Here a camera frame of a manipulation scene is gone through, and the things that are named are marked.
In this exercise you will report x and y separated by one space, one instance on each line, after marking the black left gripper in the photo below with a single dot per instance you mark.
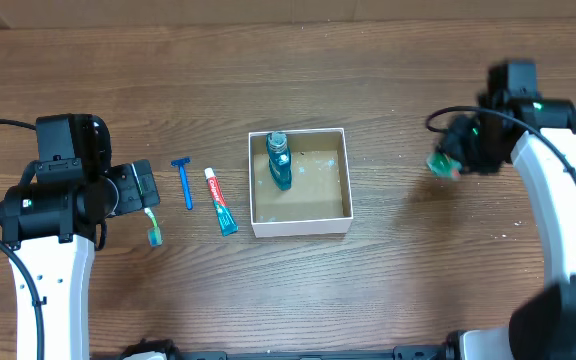
131 197

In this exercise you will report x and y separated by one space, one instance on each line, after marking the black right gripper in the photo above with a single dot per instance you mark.
449 141

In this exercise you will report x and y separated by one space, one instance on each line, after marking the blue disposable razor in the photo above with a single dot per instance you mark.
180 164

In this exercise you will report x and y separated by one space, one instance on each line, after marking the green soap packet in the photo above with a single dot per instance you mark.
443 166

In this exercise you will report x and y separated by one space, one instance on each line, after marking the white green toothbrush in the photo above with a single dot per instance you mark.
154 234

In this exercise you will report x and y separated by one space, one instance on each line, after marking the red white toothpaste tube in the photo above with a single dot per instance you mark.
225 219

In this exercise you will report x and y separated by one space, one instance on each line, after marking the blue mouthwash bottle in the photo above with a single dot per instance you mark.
280 159

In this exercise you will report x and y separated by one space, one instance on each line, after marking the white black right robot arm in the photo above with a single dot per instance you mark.
513 123

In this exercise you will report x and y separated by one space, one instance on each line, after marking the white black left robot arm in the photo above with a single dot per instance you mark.
54 223

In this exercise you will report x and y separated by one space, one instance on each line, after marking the white open cardboard box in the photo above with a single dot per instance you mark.
320 199

